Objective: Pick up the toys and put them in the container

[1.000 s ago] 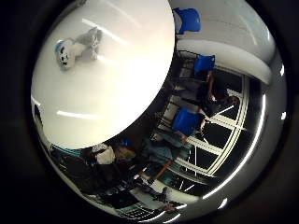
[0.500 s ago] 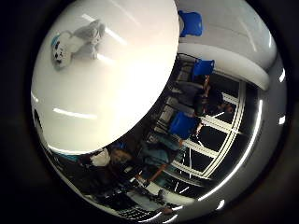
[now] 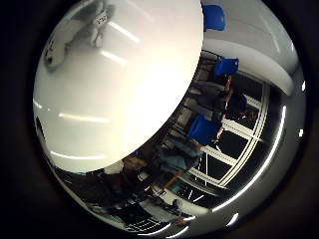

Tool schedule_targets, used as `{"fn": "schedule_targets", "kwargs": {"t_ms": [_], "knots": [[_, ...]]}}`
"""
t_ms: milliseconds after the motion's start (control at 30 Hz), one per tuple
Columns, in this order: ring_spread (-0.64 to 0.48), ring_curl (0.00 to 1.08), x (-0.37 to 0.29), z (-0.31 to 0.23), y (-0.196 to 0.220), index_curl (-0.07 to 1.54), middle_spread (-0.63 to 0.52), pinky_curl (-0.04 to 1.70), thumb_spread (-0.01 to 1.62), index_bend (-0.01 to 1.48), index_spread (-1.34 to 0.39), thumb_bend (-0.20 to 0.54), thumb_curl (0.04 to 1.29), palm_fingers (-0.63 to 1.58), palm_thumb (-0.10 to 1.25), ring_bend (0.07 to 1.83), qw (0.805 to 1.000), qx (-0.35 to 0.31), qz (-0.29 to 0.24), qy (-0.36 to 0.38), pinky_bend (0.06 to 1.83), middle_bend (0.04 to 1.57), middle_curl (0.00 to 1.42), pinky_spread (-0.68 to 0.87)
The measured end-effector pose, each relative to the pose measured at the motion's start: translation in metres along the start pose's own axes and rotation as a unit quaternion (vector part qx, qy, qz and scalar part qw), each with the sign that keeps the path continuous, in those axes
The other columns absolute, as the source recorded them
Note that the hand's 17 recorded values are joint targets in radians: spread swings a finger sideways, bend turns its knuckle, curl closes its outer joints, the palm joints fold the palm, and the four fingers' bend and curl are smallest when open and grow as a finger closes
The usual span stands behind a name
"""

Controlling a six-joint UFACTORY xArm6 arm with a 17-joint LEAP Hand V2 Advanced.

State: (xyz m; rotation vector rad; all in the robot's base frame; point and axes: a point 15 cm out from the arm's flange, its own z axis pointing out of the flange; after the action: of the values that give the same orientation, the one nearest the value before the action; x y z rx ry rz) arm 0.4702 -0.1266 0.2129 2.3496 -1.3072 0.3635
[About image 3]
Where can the white window frame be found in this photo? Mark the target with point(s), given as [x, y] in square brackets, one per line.
[239, 128]

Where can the teal jacket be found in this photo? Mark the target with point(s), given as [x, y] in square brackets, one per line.
[179, 156]

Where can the black jacket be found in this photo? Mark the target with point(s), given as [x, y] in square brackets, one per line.
[99, 189]

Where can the seated person in dark clothes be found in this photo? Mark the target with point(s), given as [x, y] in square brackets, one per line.
[209, 96]

